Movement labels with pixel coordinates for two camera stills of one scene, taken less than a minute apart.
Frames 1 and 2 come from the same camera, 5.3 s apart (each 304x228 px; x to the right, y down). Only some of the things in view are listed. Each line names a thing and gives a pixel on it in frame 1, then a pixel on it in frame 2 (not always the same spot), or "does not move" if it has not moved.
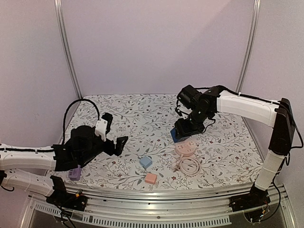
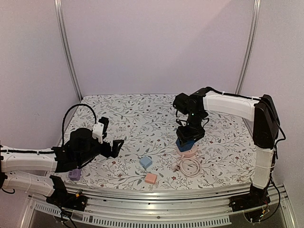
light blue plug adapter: x=146 y=162 does not move
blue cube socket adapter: x=174 y=136 to x=186 y=146
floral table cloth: x=229 y=153 does not move
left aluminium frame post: x=59 y=14 does not move
